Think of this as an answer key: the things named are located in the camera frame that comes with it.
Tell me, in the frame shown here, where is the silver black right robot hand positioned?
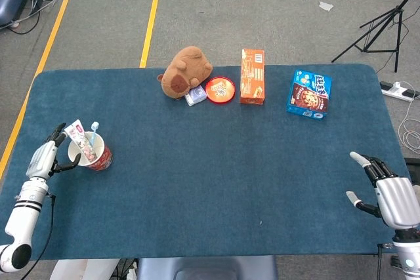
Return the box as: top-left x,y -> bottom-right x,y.
345,151 -> 420,231

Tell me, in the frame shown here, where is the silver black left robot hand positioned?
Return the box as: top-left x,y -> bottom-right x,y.
25,122 -> 82,181

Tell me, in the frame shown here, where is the white toothpaste tube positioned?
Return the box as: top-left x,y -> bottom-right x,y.
63,119 -> 99,163

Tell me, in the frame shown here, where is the light blue toothbrush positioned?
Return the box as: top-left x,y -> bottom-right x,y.
89,121 -> 100,148

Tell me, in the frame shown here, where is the red paper noodle cup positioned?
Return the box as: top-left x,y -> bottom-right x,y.
67,130 -> 114,172

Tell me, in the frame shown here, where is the white power strip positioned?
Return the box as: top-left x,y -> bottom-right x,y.
379,81 -> 419,102

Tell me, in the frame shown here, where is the blue cookie box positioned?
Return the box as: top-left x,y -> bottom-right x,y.
285,69 -> 333,121

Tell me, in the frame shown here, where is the purple tissue pack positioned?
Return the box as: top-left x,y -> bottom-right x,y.
184,84 -> 208,107

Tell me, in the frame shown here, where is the brown capybara plush toy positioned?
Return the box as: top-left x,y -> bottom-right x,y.
156,46 -> 213,100

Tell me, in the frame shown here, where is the short yellow floor tape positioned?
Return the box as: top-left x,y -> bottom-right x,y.
139,0 -> 159,69

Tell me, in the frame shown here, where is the blue table cloth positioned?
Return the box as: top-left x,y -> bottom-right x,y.
0,64 -> 411,261

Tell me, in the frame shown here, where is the red round lid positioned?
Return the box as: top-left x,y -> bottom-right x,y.
205,76 -> 236,106

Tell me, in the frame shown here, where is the orange cracker box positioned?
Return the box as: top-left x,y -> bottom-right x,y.
240,49 -> 266,106

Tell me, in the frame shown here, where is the black tripod stand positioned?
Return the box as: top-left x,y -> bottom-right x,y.
331,0 -> 420,73

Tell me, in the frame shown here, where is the blue grey seat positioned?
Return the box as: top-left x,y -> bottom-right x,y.
136,255 -> 279,280

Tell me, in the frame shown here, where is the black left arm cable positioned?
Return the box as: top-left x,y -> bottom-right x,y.
21,193 -> 56,280

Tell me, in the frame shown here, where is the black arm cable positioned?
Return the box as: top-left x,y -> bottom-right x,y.
21,193 -> 56,280
376,243 -> 396,280

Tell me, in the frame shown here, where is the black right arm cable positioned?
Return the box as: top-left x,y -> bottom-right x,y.
376,243 -> 396,280

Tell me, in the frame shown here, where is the white looped cable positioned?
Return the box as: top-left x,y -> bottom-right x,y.
398,81 -> 420,155

